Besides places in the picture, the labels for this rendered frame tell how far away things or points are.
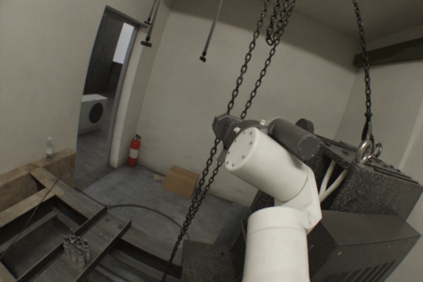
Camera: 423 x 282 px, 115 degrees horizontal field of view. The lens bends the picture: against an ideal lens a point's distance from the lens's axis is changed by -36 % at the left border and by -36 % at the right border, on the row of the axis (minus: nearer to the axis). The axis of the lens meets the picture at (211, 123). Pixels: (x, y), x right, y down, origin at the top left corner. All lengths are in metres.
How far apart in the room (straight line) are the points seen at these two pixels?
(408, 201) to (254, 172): 0.71
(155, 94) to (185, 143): 0.84
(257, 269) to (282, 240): 0.03
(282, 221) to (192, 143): 2.86
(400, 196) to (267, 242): 0.64
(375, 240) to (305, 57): 2.63
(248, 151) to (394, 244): 0.52
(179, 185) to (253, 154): 2.72
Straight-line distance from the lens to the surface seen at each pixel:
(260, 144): 0.24
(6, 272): 1.26
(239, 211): 1.26
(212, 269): 1.04
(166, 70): 3.06
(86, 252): 1.14
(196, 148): 3.04
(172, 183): 2.95
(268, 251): 0.20
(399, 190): 0.76
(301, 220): 0.23
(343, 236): 0.48
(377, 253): 0.61
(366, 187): 0.61
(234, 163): 0.25
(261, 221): 0.22
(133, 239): 1.36
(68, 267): 1.21
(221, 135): 0.43
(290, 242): 0.21
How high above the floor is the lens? 1.69
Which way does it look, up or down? 13 degrees down
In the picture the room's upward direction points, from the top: 18 degrees clockwise
